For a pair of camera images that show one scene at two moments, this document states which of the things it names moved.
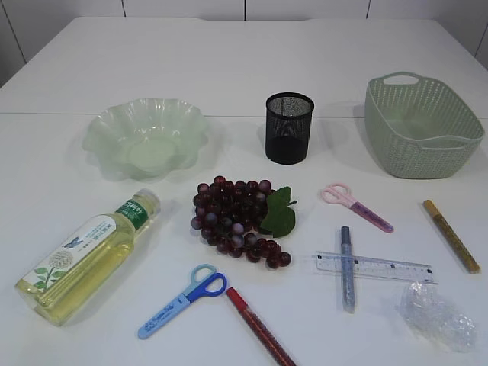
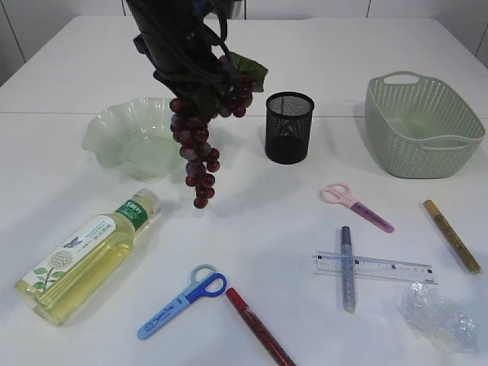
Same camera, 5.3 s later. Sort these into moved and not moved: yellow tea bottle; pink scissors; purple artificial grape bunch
Moved: purple artificial grape bunch
Not moved: pink scissors; yellow tea bottle
